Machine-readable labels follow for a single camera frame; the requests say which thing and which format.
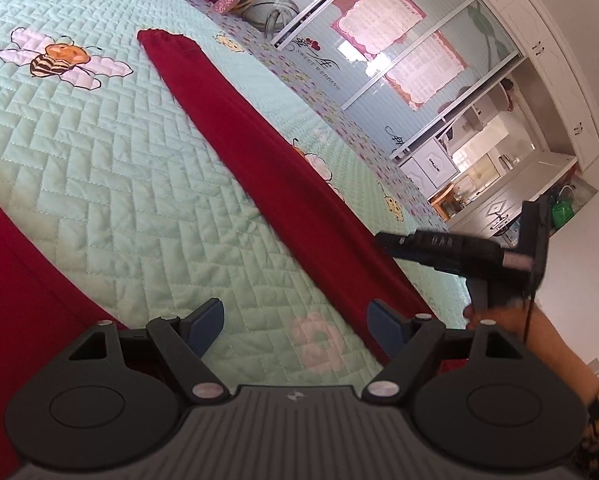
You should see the silver metal hoop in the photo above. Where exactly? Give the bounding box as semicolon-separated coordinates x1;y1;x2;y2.
244;0;300;36

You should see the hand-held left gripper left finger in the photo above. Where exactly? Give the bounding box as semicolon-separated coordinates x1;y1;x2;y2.
68;297;230;403

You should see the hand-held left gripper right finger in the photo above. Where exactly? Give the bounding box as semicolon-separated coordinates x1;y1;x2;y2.
363;299;523;403

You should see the red sweater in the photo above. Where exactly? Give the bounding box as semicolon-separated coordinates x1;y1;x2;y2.
0;29;450;478

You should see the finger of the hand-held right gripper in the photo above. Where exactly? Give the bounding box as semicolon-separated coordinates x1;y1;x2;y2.
376;230;467;273

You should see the green plastic bag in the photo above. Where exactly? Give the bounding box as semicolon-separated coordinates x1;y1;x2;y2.
549;185;577;231

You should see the green quilted bedspread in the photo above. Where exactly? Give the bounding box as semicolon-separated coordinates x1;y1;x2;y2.
0;0;480;386

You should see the person's right forearm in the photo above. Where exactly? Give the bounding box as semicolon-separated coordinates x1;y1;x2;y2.
524;305;599;406

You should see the person's right hand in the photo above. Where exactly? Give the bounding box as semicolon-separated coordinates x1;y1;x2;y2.
463;300;550;346

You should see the white door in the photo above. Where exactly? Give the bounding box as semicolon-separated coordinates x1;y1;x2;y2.
449;155;577;241

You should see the small wooden shelf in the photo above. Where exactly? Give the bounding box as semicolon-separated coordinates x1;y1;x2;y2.
429;182;467;221

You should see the pink bordered poster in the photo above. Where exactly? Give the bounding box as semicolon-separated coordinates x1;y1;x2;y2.
332;0;426;56
383;32;467;111

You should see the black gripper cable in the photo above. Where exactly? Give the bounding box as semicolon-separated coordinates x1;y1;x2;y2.
523;280;537;343

